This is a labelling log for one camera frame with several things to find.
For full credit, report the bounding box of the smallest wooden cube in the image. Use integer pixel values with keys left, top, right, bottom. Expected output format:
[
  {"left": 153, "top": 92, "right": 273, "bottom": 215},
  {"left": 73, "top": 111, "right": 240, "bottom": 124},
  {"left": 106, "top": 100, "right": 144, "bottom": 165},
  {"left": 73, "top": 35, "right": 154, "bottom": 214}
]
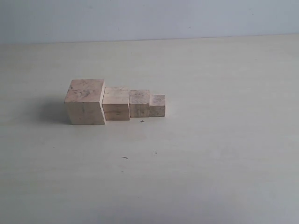
[{"left": 149, "top": 94, "right": 165, "bottom": 117}]

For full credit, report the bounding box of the third largest wooden cube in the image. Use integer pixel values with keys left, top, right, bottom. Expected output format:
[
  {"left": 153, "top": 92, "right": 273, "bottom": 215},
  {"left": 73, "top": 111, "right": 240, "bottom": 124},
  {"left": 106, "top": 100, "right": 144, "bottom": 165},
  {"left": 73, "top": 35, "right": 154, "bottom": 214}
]
[{"left": 129, "top": 90, "right": 150, "bottom": 118}]

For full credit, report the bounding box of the second largest wooden cube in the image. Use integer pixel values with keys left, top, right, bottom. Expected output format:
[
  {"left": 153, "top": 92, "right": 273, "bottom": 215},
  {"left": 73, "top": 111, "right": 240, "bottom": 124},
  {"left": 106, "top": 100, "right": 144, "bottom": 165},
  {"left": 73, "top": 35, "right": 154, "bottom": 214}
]
[{"left": 102, "top": 87, "right": 130, "bottom": 121}]

